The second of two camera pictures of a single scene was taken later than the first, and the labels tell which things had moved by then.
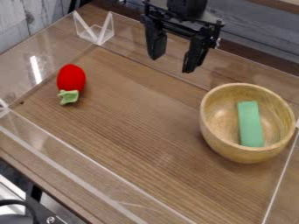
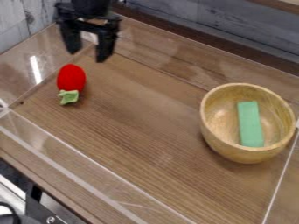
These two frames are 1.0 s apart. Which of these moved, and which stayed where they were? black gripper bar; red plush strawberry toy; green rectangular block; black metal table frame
Moved: black gripper bar
Stayed: black metal table frame; green rectangular block; red plush strawberry toy
